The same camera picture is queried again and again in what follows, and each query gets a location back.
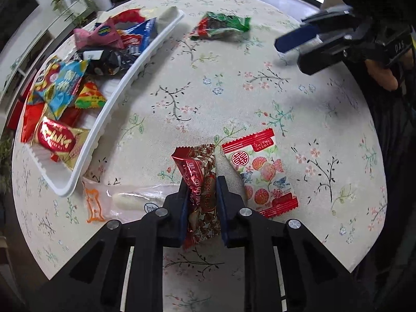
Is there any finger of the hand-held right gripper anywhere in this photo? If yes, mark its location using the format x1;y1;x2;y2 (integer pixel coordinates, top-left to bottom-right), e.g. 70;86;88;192
275;5;355;53
297;36;361;75

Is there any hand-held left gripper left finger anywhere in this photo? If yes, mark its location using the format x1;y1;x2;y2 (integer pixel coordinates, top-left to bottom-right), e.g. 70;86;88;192
31;175;192;312

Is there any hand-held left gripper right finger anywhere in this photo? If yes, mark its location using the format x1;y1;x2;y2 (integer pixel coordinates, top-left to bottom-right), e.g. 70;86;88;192
216;175;378;312

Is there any brown red starry snack packet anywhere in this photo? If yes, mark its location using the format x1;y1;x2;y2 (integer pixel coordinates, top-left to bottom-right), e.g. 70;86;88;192
171;144;222;251

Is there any white plastic tray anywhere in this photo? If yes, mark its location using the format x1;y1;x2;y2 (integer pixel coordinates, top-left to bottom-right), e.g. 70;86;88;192
19;8;186;198

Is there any white red snack packet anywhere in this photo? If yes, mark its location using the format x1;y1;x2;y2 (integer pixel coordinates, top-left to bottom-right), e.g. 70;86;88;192
110;6;179;31

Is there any orange yellow snack packet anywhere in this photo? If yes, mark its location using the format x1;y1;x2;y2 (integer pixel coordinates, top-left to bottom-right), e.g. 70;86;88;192
75;79;107;110

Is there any gold red snack packet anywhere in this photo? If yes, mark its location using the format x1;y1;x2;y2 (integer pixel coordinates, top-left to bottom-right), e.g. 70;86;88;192
32;115;91;171

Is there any black snack packet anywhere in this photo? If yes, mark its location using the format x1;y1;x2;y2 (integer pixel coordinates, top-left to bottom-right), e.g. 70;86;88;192
78;47;144;76

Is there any blue yellow snack packet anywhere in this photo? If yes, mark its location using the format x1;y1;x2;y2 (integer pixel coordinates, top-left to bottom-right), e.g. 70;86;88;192
34;59;89;120

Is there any red yellow snack packet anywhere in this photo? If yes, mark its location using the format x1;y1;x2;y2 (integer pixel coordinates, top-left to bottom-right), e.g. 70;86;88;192
27;56;62;105

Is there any pink snack packet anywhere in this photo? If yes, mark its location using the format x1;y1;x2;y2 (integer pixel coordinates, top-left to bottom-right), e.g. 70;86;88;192
73;18;126;51

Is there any person's right hand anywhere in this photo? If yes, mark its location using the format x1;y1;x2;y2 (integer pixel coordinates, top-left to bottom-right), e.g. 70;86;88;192
365;58;401;92

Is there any white packet red peach print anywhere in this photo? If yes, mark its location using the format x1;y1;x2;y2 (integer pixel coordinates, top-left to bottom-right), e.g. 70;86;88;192
221;128;300;218

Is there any clear packet orange cat print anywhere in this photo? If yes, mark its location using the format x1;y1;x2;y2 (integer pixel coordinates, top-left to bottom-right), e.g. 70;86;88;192
81;179;181;223

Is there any green snack packet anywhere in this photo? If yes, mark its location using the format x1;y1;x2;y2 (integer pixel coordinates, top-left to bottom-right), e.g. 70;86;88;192
189;11;251;41

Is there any floral tablecloth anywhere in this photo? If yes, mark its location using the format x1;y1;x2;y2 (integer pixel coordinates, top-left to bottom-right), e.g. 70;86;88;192
11;0;389;312

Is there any person's dark clothing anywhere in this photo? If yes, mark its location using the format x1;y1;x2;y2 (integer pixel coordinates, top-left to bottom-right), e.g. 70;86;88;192
320;0;416;312

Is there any trailing green plant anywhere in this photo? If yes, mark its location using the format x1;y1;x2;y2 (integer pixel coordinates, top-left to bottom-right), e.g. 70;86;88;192
0;133;14;197

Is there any red storage box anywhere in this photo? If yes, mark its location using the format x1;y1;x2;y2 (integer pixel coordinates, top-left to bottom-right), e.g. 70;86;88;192
6;97;25;131

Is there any white low cabinet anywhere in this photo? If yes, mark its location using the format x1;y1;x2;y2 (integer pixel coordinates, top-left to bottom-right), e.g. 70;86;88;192
0;13;79;118

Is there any hanging vine plant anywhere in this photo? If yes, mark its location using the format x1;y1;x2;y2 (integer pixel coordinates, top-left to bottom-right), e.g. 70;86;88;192
49;0;98;30

